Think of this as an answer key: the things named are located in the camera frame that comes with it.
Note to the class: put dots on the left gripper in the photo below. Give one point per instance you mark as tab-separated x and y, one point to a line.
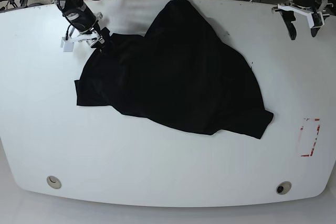
289	17

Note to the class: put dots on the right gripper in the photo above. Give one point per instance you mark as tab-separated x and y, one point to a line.
83	20

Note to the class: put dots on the black T-shirt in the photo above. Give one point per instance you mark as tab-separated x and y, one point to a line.
179	74

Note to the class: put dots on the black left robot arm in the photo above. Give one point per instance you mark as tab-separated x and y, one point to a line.
310	9

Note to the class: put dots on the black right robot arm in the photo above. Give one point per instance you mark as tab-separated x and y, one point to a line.
61	4

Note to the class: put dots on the red tape rectangle marking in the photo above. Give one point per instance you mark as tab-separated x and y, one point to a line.
308	136

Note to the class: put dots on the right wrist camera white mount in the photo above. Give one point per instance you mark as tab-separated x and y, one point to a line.
92	36

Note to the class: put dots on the left table cable grommet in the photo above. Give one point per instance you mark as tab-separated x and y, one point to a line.
53	182

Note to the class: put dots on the table cable grommet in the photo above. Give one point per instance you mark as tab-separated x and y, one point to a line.
53	182
283	188

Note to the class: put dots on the right table cable grommet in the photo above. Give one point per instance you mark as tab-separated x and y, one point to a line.
283	188

